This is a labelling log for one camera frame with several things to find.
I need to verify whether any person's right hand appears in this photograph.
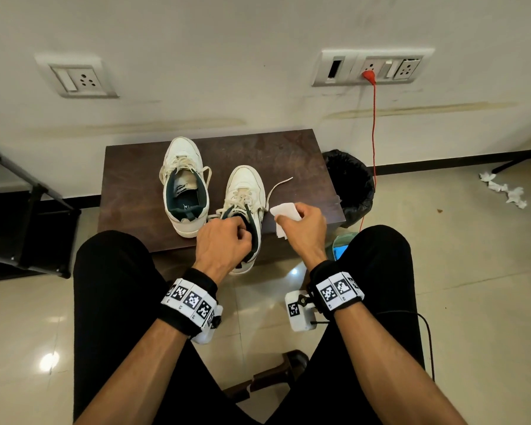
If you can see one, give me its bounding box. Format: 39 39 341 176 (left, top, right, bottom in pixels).
275 202 328 268

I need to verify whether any person's left hand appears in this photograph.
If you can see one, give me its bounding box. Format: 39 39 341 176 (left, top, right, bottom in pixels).
193 215 254 285

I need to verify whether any white sneaker with green lining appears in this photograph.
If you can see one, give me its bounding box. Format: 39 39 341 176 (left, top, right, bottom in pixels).
206 165 294 275
159 136 212 239

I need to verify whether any person's left forearm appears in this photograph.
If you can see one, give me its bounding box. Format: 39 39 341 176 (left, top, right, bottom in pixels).
74 318 192 425

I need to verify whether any person's right forearm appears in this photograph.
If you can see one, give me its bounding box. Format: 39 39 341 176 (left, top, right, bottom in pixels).
333 301 468 425

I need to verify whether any light blue container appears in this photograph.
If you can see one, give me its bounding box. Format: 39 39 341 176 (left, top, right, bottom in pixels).
332 232 360 262

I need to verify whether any black trash bin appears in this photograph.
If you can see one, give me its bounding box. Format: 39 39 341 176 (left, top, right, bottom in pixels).
322 149 377 230

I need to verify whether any black marker wristband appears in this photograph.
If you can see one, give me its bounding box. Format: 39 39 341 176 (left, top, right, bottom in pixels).
306 259 366 322
158 268 219 337

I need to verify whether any person's right leg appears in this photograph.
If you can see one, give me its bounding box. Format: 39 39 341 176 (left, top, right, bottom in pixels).
265 224 426 425

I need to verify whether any person's leg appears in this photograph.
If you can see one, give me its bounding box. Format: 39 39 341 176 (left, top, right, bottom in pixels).
73 229 253 425
265 224 426 425

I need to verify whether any dark brown wooden table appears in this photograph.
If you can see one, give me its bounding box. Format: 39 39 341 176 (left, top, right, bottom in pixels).
98 129 347 284

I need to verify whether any brown wooden chair base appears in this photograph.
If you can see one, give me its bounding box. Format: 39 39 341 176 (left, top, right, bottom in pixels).
222 349 311 403

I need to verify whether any person's left leg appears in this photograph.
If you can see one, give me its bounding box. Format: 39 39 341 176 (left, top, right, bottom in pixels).
73 229 253 425

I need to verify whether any black metal rack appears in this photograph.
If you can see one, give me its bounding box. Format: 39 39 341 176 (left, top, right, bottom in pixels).
0 143 83 282

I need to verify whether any black stand leg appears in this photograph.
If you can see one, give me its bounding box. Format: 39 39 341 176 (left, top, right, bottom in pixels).
491 144 531 175

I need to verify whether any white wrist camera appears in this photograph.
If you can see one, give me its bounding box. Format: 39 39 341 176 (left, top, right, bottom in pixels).
284 289 318 333
191 305 224 346

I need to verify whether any red power cable with plug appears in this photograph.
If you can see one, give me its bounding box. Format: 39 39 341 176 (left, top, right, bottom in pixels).
358 70 378 233

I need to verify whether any white wide wall socket panel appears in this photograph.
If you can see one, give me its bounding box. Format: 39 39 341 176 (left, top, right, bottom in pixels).
312 48 435 88

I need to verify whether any thin black cable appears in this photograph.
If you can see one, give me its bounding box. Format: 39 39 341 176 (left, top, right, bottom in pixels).
375 310 435 382

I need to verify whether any white single wall socket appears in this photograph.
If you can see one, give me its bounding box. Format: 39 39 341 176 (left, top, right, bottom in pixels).
34 51 119 99

